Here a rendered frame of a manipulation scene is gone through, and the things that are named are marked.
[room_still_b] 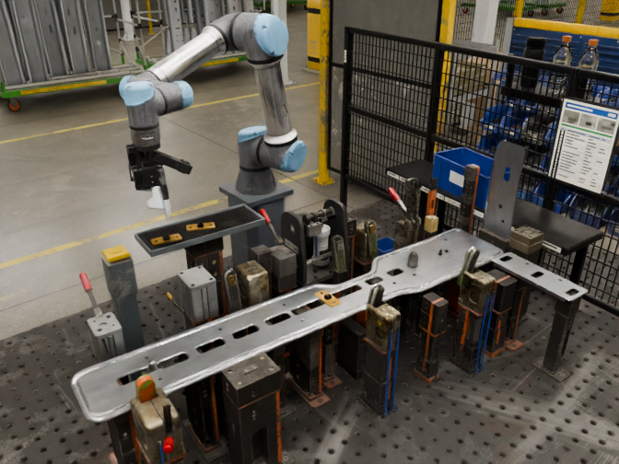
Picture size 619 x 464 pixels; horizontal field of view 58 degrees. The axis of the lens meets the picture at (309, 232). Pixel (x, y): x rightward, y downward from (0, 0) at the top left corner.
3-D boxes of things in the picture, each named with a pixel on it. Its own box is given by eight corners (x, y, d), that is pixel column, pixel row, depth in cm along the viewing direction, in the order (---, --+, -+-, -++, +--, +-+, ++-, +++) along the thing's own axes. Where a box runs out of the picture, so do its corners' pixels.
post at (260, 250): (262, 359, 186) (258, 253, 168) (255, 351, 190) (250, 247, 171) (275, 353, 189) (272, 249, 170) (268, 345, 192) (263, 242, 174)
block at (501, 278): (490, 361, 185) (504, 289, 172) (464, 343, 193) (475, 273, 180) (508, 350, 190) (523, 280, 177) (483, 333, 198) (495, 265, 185)
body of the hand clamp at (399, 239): (400, 311, 210) (407, 227, 194) (388, 303, 215) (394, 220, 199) (412, 307, 213) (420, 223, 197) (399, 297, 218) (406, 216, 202)
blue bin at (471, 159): (482, 209, 212) (487, 177, 206) (429, 182, 235) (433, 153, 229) (514, 201, 219) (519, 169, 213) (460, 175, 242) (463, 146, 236)
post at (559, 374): (560, 382, 176) (580, 307, 163) (530, 363, 184) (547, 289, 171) (572, 375, 179) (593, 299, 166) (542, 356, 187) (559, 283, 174)
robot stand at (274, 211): (225, 275, 232) (217, 186, 214) (266, 260, 244) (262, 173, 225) (253, 297, 218) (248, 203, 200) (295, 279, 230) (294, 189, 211)
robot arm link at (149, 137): (155, 121, 151) (162, 129, 144) (157, 137, 153) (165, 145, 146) (126, 124, 148) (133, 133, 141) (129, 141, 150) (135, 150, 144)
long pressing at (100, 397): (93, 435, 120) (91, 431, 120) (66, 377, 137) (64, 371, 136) (508, 254, 190) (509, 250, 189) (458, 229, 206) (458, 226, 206)
